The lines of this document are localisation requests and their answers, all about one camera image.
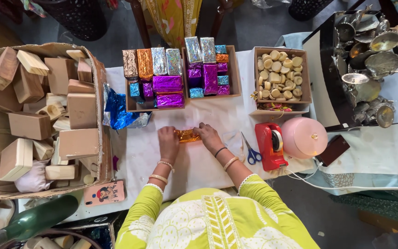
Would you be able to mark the green embroidered kurta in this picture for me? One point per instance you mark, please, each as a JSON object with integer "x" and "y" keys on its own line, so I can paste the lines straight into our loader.
{"x": 219, "y": 221}

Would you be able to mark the heap of colourful trinkets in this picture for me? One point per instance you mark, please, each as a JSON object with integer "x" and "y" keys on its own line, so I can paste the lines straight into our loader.
{"x": 275, "y": 107}

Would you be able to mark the wooden tray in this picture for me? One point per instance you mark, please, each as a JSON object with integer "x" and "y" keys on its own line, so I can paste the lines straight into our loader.
{"x": 128, "y": 103}
{"x": 234, "y": 79}

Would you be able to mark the pink round lamp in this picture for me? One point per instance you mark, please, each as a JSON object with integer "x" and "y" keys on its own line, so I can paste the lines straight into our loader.
{"x": 302, "y": 138}

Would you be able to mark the person's right fingers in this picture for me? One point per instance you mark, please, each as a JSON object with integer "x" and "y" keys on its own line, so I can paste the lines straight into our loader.
{"x": 201, "y": 130}

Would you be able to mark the phone in pink case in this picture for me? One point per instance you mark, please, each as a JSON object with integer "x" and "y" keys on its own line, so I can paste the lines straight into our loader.
{"x": 104, "y": 193}

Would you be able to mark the dark brown small box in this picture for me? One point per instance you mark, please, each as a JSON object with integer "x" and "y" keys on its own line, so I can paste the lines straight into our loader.
{"x": 333, "y": 150}

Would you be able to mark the person's left hand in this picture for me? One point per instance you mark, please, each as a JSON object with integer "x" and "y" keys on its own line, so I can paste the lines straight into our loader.
{"x": 168, "y": 141}

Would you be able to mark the group of foil wrapped boxes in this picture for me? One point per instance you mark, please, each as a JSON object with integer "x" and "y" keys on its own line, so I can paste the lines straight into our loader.
{"x": 209, "y": 77}
{"x": 166, "y": 84}

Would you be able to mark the small cardboard box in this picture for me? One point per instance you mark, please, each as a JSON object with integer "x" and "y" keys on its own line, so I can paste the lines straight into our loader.
{"x": 306, "y": 86}

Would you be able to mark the clear plastic bag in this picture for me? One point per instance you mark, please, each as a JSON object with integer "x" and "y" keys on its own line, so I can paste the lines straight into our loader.
{"x": 234, "y": 143}

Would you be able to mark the green glass bottle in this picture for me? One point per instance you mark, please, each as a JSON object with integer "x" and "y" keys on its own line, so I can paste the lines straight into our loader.
{"x": 29, "y": 221}

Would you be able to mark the white cloth pouch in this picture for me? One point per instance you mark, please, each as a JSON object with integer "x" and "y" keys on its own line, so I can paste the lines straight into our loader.
{"x": 33, "y": 179}

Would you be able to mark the black box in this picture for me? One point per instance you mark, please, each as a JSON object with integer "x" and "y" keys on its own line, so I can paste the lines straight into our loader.
{"x": 92, "y": 230}

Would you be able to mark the orange foil block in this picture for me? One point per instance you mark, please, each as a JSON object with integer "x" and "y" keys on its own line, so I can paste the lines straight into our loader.
{"x": 187, "y": 135}

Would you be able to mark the plain gold bangle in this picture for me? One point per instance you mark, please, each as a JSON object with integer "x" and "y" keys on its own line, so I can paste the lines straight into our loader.
{"x": 158, "y": 178}

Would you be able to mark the heap of round wooden discs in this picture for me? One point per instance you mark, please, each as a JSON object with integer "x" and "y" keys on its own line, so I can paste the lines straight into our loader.
{"x": 280, "y": 77}

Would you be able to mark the black wrist band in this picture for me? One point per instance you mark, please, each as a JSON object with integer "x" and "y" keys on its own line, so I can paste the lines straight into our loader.
{"x": 220, "y": 151}

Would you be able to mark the blue foil sheet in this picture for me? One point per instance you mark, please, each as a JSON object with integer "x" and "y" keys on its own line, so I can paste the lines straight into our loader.
{"x": 119, "y": 112}

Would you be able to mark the red tape dispenser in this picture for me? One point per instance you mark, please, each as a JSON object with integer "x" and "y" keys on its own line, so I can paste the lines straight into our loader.
{"x": 266, "y": 148}

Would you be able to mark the yellow patterned cloth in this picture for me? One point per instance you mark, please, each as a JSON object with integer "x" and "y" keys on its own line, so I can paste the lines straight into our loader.
{"x": 174, "y": 20}

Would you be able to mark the pile of wooden blocks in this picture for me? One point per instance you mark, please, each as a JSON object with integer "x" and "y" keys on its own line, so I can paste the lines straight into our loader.
{"x": 47, "y": 110}

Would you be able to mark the light blue cloth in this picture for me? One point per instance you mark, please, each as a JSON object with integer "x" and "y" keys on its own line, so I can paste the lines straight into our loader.
{"x": 375, "y": 162}

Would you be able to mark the black perforated bin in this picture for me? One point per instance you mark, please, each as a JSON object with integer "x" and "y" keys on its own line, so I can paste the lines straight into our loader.
{"x": 74, "y": 17}
{"x": 309, "y": 8}

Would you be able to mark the person's left fingers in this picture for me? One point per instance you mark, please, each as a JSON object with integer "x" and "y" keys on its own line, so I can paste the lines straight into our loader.
{"x": 167, "y": 130}

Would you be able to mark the person's right hand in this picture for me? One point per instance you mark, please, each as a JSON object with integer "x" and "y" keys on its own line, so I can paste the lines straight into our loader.
{"x": 211, "y": 138}

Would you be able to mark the black tray of metal bowls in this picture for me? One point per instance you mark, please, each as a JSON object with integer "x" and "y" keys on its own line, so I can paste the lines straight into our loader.
{"x": 364, "y": 69}

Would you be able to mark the beaded gold bangle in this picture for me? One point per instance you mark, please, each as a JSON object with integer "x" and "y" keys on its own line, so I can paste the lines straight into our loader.
{"x": 166, "y": 164}

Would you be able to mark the white table sheet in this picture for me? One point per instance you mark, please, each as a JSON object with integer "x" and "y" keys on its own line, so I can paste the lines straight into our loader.
{"x": 199, "y": 162}

